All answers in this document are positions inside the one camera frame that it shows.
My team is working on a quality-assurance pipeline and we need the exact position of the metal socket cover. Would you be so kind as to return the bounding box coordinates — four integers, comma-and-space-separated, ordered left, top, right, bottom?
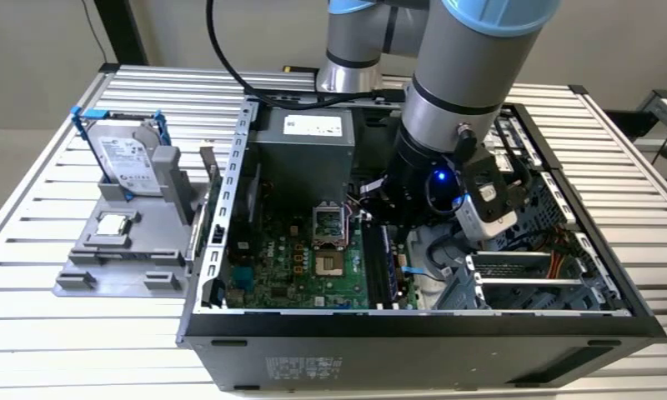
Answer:
310, 202, 350, 248

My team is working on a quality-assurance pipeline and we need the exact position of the grey metal drive cage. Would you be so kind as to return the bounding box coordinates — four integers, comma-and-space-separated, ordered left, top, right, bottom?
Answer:
491, 106, 535, 172

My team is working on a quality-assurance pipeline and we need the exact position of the green motherboard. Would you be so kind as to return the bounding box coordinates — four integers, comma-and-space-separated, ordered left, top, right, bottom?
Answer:
224, 207, 425, 312

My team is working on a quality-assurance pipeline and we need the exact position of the black looped wire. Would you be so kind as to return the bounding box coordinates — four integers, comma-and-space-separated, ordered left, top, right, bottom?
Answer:
426, 232, 474, 278

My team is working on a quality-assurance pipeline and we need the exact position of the thin wire locking lever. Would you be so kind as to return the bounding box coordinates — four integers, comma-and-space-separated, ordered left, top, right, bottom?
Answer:
339, 201, 353, 248

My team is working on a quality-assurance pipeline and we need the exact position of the silver CPU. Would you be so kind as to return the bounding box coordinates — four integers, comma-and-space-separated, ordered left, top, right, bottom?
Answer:
96, 215, 131, 238

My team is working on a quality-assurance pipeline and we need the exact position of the red yellow orange wire bundle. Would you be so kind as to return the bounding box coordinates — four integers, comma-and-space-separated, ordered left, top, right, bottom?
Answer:
543, 225, 573, 281

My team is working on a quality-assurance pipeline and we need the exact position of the thick black camera cable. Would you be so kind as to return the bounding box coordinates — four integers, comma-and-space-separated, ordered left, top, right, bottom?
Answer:
206, 0, 409, 106

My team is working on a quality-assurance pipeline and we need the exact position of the black frame post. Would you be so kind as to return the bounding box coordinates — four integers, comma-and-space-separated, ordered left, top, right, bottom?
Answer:
91, 0, 150, 66

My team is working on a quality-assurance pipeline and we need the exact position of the grey parts rack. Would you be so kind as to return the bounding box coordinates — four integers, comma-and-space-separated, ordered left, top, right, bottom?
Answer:
52, 147, 212, 300

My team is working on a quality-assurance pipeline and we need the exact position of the black RAM slot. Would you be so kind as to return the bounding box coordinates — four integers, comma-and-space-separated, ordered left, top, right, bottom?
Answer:
370, 224, 390, 310
363, 222, 383, 310

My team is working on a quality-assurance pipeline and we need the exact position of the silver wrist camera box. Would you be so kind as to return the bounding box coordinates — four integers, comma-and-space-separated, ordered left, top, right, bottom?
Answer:
454, 182, 519, 242

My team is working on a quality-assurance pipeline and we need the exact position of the grey power supply unit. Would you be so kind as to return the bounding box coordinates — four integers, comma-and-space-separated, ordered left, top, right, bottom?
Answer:
248, 106, 358, 209

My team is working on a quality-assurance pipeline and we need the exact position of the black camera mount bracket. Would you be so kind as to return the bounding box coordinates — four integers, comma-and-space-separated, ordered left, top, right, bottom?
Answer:
459, 145, 531, 222

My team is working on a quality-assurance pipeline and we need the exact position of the grey metal disk bay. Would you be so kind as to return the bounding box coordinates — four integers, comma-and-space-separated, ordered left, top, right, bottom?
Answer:
437, 249, 625, 312

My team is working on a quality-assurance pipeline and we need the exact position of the hard disk in blue carrier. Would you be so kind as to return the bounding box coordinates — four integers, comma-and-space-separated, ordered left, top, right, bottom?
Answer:
69, 107, 171, 202

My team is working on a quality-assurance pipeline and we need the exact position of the black open PC case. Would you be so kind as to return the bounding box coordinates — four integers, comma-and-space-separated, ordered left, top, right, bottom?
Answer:
176, 86, 667, 393

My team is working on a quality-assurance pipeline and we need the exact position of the blue RAM stick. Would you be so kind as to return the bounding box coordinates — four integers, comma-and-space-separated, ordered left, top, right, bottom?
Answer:
377, 226, 397, 302

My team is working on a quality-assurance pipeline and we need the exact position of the CPU socket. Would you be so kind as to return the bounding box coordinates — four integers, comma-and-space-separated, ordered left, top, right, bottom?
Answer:
314, 247, 350, 278

